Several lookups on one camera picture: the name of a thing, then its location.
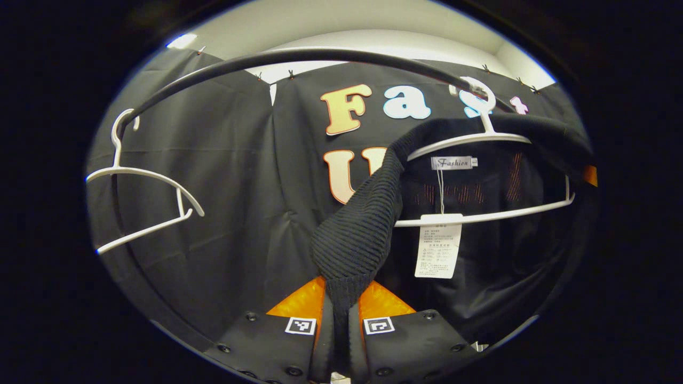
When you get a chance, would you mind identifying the white plastic hanger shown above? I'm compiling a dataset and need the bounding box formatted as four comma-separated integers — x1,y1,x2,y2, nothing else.
85,109,205,255
395,76,576,228

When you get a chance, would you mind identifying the black clothes rack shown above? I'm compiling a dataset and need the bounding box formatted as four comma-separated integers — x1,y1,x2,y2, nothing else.
113,47,515,140

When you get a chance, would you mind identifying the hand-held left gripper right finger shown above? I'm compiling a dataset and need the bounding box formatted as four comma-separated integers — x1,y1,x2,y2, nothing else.
348,280,481,384

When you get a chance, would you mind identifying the black knit garment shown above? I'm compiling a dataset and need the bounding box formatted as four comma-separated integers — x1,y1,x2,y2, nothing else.
309,114,597,377

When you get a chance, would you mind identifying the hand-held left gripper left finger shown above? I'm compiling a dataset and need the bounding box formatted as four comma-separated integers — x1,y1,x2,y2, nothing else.
203,276,336,384

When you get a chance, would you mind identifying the black backdrop cloth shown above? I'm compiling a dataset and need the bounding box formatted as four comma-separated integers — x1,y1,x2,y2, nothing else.
85,47,598,353

